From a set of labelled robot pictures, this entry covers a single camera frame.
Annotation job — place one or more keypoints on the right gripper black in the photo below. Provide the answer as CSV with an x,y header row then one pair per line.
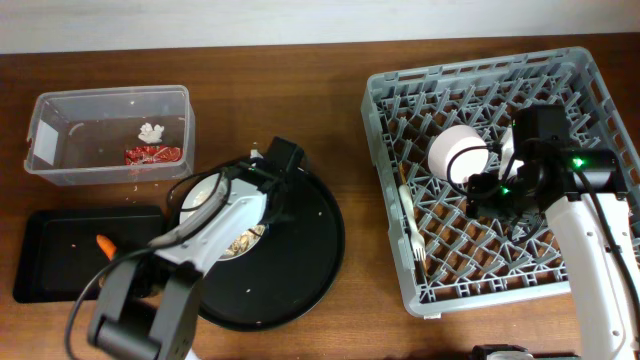
x,y
480,194

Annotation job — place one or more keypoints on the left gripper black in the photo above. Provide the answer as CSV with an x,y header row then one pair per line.
x,y
289,210

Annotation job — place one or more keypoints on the pink saucer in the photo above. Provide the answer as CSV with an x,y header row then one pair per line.
x,y
451,142

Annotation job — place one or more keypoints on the grey plate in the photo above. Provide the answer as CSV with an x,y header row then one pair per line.
x,y
195,197

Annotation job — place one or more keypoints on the white plastic fork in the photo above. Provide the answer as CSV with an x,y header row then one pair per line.
x,y
416,239

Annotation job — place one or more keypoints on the red snack wrapper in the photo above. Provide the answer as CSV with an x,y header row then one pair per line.
x,y
144,155

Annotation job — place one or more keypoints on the orange carrot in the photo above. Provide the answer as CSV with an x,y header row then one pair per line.
x,y
106,246

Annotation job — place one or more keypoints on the wooden chopstick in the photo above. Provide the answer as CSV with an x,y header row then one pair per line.
x,y
403,177

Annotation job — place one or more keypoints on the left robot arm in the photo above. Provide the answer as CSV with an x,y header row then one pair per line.
x,y
149,298

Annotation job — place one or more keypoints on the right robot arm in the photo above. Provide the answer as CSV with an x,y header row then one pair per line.
x,y
581,194

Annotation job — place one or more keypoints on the grey dishwasher rack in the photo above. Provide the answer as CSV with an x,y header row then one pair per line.
x,y
473,263

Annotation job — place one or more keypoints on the round black tray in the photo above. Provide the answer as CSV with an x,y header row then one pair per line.
x,y
290,269

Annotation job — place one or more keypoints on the crumpled white tissue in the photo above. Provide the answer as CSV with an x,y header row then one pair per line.
x,y
151,134

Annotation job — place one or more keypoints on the clear plastic bin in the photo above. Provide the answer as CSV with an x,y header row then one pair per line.
x,y
80,137

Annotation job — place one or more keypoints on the black rectangular tray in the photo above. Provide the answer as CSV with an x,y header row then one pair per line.
x,y
60,253

